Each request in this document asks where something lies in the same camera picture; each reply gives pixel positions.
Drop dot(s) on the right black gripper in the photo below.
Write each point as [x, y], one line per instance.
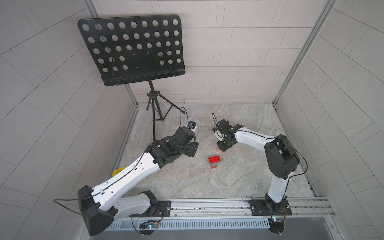
[221, 147]

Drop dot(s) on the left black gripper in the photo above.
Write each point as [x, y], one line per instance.
[192, 148]

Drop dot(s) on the red 2x4 lego brick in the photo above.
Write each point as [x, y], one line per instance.
[214, 160]

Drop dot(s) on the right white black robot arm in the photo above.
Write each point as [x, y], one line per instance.
[281, 157]

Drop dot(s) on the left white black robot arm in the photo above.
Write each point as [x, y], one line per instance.
[104, 203]

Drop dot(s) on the yellow triangular plastic piece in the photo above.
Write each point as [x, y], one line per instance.
[115, 172]

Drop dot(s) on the left controller circuit board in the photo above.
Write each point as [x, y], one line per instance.
[148, 228]

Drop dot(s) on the controller circuit board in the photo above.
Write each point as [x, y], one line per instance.
[277, 225]
[148, 228]

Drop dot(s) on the right controller circuit board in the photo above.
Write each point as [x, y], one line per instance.
[277, 225]

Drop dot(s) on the black perforated music stand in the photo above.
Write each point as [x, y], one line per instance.
[130, 50]

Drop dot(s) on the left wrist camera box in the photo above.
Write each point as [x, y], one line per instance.
[192, 125]

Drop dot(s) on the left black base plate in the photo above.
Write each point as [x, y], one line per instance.
[162, 209]

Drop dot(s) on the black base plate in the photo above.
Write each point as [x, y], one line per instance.
[261, 208]
[162, 209]

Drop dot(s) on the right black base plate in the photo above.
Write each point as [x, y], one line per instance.
[261, 208]

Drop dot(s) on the aluminium mounting rail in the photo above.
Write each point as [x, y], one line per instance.
[213, 208]

